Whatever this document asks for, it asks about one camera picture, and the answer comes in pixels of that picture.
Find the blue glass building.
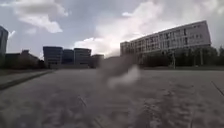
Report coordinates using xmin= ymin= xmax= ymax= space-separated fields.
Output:
xmin=42 ymin=45 xmax=93 ymax=69

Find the raised side strip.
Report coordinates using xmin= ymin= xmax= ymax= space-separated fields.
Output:
xmin=0 ymin=69 xmax=55 ymax=91

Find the tall grey building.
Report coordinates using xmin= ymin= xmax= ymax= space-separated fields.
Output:
xmin=0 ymin=25 xmax=10 ymax=68

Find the low dark building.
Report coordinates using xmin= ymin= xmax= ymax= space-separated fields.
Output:
xmin=4 ymin=49 xmax=44 ymax=70

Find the grey paved plaza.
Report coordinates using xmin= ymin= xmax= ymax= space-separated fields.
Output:
xmin=0 ymin=68 xmax=224 ymax=128

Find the large white building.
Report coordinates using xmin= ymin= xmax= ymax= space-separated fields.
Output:
xmin=119 ymin=20 xmax=213 ymax=68

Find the row of trees before building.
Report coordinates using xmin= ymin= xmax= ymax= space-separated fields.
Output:
xmin=139 ymin=45 xmax=224 ymax=69

